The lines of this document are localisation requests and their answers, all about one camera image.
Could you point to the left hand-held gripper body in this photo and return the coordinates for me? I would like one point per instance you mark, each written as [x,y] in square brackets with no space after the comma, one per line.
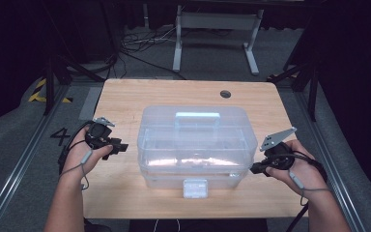
[98,135]

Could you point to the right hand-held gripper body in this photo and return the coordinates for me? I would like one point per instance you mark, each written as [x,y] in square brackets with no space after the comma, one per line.
[278,154]

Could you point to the clear plastic storage box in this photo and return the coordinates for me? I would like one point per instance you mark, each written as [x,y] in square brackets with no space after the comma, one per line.
[196,151]

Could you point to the person's right hand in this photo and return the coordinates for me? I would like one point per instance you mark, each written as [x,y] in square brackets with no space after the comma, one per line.
[304,174]

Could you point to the person's left hand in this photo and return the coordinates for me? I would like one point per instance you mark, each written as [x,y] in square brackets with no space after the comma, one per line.
[77,161]

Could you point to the black metal stand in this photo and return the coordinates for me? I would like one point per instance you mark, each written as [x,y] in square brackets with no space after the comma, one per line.
[49,83]
[312,90]

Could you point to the yellow black floor tape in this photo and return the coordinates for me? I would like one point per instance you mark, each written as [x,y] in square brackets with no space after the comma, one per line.
[35,95]

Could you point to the person's dark clothing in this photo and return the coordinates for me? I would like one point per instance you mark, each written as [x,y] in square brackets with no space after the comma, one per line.
[203,226]

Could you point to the white metal desk frame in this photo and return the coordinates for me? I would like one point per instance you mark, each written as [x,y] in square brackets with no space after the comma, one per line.
[217,21]

